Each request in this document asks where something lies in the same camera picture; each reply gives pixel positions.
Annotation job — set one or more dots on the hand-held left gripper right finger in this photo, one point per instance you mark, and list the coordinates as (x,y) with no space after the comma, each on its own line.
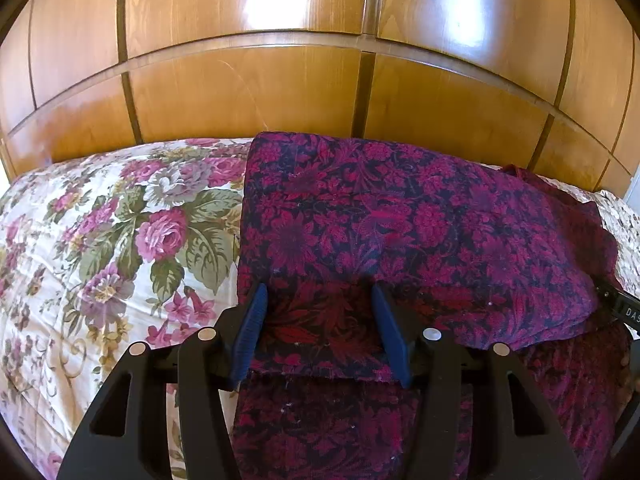
(392,340)

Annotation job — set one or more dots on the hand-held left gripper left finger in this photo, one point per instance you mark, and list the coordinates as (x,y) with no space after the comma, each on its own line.
(250,330)

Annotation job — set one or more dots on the maroon floral knit garment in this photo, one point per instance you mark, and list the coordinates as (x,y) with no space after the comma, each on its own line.
(400,220)

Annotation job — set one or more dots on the floral bedspread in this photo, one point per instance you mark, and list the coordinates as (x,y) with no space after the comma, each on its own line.
(100,240)

